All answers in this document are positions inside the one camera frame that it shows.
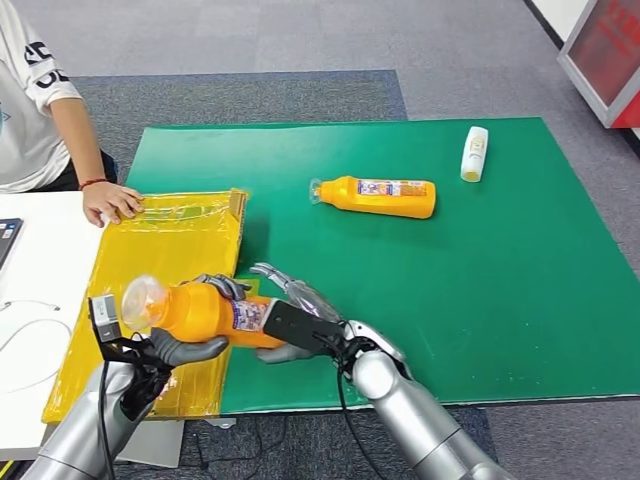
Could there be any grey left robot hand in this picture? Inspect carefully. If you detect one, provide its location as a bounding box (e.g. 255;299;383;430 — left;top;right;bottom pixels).
149;273;253;369

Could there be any thin white cable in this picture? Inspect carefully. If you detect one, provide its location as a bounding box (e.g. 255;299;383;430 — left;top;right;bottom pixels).
0;301;73;392

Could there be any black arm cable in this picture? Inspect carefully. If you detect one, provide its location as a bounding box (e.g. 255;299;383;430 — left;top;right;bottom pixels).
98;360;117;480
336;367;374;480

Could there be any yellow plastic-wrapped flat cardboard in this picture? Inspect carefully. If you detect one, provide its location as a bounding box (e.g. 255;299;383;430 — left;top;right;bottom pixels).
41;188;260;425

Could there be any black floor cable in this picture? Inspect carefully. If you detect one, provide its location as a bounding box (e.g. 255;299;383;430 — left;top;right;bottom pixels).
193;415;288;473

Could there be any person's hand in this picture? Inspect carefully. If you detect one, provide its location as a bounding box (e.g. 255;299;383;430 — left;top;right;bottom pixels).
82;182;146;229

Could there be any red and white display stand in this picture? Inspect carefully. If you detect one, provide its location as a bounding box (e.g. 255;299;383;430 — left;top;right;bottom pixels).
556;0;640;130

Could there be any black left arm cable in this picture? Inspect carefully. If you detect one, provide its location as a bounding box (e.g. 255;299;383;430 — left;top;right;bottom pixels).
98;360;117;480

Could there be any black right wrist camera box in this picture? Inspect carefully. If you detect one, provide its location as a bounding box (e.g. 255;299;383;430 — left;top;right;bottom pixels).
262;299;347;357

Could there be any white table base plate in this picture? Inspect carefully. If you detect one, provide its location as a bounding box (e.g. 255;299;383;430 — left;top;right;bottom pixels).
117;418;186;470

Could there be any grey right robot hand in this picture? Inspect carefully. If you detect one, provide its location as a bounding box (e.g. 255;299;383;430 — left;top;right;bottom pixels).
248;262;346;366

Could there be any seated person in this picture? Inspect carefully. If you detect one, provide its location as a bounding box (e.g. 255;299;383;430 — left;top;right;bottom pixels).
0;0;146;229

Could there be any green table mat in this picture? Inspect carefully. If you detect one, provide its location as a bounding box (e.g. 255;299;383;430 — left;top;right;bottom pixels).
125;117;640;417

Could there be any small white bottle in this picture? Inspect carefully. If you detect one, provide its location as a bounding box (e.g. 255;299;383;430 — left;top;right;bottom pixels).
460;125;490;184

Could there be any orange bottle with clear cap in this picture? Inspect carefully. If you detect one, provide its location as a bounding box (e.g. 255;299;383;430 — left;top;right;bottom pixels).
121;274;284;350
308;175;437;221

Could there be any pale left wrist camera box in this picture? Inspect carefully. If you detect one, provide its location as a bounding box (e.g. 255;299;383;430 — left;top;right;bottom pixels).
88;294;122;344

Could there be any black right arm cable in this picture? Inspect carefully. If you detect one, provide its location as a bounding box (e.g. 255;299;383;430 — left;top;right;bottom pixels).
336;367;374;480

